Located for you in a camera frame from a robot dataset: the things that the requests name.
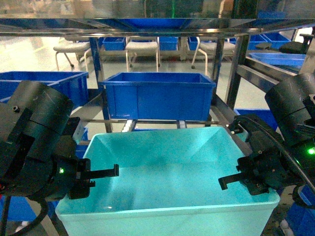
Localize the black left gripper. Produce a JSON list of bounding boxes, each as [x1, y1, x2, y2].
[[46, 117, 119, 200]]

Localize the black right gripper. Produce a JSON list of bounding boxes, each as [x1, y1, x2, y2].
[[218, 131, 304, 196]]

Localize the teal plastic bin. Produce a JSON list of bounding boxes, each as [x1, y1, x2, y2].
[[56, 127, 280, 236]]

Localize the blue bin right shelf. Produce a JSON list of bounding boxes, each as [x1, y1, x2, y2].
[[234, 108, 278, 131]]

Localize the blue bin shelf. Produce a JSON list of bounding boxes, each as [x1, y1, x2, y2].
[[102, 72, 216, 121], [234, 108, 278, 131]]

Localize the blue bin centre shelf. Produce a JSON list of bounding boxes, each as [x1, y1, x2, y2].
[[102, 72, 216, 121]]

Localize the blue bin far left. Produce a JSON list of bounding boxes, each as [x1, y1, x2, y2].
[[0, 71, 89, 108]]

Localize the grey chair centre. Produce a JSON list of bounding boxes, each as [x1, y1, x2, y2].
[[125, 40, 160, 72]]

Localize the grey chair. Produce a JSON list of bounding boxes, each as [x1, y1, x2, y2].
[[125, 40, 160, 72], [53, 41, 91, 72], [191, 42, 235, 75]]

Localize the grey chair left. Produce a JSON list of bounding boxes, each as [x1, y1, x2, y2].
[[53, 41, 91, 72]]

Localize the grey chair right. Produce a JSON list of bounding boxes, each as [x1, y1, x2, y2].
[[191, 42, 235, 75]]

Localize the light blue tray right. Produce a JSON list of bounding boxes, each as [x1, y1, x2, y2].
[[248, 53, 306, 73]]

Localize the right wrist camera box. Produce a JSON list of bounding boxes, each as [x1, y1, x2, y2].
[[226, 114, 269, 142]]

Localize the black right camera cable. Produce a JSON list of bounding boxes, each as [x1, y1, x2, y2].
[[233, 115, 315, 209]]

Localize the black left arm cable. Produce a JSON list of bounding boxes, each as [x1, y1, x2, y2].
[[0, 194, 50, 236]]

